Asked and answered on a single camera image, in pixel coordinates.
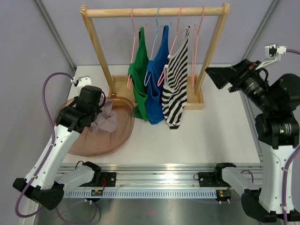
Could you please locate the aluminium frame post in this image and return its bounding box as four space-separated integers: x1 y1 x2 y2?
33 0 76 72
235 0 281 63

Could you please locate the translucent brown plastic bin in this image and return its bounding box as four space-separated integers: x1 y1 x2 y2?
68 96 135 157

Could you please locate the white slotted cable duct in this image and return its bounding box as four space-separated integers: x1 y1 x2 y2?
64 188 217 199

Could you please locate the pink hanger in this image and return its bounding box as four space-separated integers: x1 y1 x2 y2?
157 6 189 87
191 6 205 89
127 8 149 93

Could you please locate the black white striped tank top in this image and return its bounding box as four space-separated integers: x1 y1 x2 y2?
161 26 191 129

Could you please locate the light blue hanger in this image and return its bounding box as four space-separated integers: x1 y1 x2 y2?
144 7 163 87

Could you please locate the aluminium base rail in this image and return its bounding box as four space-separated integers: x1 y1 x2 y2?
54 163 261 188

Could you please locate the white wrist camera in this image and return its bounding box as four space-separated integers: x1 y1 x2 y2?
71 75 92 88
256 44 287 70

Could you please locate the pink ribbed tank top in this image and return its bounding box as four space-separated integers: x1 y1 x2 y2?
89 100 118 133

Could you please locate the left aluminium frame post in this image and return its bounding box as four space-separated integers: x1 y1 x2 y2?
33 0 76 72

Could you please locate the right aluminium frame post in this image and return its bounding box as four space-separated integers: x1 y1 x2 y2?
235 0 281 63

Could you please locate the wooden clothes rack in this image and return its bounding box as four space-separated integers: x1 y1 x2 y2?
80 3 230 110

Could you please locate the green tank top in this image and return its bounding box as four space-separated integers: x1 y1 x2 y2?
128 27 149 121

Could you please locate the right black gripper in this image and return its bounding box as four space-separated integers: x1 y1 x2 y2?
206 58 275 113

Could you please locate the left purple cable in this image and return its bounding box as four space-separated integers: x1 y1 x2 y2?
15 72 75 218

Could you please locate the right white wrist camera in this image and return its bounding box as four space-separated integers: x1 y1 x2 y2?
256 44 287 70

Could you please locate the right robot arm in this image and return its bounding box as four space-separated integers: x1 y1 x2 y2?
205 59 300 224

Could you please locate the blue tank top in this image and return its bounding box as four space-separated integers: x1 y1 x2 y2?
144 25 169 125

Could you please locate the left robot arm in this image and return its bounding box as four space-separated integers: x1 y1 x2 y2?
13 85 105 210

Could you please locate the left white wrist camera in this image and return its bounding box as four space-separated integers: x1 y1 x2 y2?
71 75 92 88

